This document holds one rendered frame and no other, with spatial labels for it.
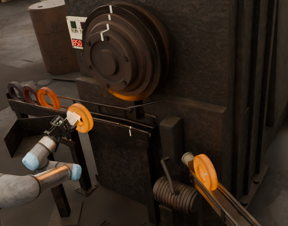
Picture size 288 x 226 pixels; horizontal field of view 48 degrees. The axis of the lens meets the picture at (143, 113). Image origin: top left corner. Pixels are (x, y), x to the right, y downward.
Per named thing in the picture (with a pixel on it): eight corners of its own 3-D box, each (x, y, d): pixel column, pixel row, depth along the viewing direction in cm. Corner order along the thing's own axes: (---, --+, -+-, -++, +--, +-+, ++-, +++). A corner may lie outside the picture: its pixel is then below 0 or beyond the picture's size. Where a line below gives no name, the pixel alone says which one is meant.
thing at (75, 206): (48, 204, 229) (16, 119, 192) (84, 202, 227) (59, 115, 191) (39, 228, 211) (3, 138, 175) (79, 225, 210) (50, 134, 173)
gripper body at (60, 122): (68, 117, 152) (50, 135, 145) (75, 129, 157) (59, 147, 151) (57, 114, 156) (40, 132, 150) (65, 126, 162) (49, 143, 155)
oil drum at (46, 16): (67, 56, 499) (53, -3, 454) (95, 61, 467) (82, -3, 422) (36, 71, 460) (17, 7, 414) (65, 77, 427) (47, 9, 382)
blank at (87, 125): (68, 102, 166) (63, 104, 164) (88, 104, 157) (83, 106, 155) (77, 128, 173) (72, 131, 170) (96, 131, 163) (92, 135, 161)
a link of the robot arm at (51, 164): (58, 183, 153) (50, 171, 145) (37, 180, 156) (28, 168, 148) (64, 168, 158) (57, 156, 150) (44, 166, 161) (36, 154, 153)
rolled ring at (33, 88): (34, 86, 214) (38, 84, 216) (18, 84, 225) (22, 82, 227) (43, 111, 222) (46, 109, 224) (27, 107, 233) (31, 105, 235)
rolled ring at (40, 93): (32, 91, 216) (36, 89, 218) (46, 115, 221) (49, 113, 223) (47, 86, 203) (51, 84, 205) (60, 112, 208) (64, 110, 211)
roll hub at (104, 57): (96, 81, 163) (85, 27, 149) (141, 91, 148) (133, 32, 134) (89, 86, 160) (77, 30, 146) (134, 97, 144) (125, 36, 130)
